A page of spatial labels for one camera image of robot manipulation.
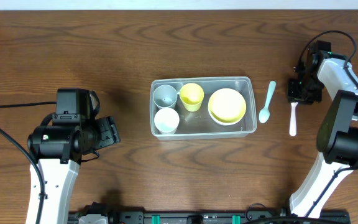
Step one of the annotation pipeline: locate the pink plastic fork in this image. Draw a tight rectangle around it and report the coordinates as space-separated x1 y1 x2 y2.
289 102 298 137

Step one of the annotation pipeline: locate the mint green plastic spoon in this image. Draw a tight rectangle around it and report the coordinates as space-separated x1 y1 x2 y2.
259 81 277 123

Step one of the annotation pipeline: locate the cream white plastic cup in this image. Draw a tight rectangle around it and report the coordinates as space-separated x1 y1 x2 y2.
154 108 180 134

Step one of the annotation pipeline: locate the grey plastic cup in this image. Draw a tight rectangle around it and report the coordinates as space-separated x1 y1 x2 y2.
152 85 177 109

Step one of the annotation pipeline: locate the yellow plastic bowl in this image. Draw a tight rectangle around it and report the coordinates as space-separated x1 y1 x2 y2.
208 88 247 122

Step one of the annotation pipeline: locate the grey plastic bowl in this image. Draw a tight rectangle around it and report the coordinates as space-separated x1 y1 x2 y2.
210 114 242 126

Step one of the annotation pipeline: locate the yellow plastic cup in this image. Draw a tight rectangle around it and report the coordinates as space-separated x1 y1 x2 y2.
179 83 204 112

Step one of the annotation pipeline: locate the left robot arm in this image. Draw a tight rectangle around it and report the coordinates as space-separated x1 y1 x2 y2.
26 89 120 223

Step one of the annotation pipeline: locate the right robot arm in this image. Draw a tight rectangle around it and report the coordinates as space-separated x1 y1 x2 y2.
287 40 358 218

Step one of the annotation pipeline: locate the clear plastic storage box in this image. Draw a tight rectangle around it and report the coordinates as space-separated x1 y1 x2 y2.
150 77 257 141

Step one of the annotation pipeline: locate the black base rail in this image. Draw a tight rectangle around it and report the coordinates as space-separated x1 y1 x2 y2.
67 202 351 224

